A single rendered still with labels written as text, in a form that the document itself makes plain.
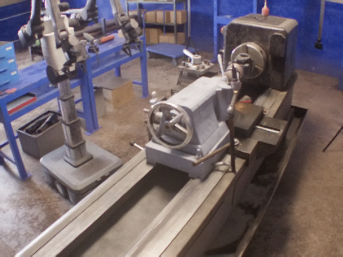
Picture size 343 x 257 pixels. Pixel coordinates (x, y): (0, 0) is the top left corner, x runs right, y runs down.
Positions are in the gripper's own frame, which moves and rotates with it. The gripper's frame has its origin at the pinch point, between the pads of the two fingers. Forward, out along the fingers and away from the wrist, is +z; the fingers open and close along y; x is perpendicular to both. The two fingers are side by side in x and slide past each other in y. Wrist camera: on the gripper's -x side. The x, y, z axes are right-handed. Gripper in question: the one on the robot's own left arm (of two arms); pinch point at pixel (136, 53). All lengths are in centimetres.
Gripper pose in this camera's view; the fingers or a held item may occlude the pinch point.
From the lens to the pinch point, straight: 201.3
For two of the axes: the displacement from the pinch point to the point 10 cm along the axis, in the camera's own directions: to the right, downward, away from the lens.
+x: -6.5, 1.8, 7.4
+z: 4.1, 9.0, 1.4
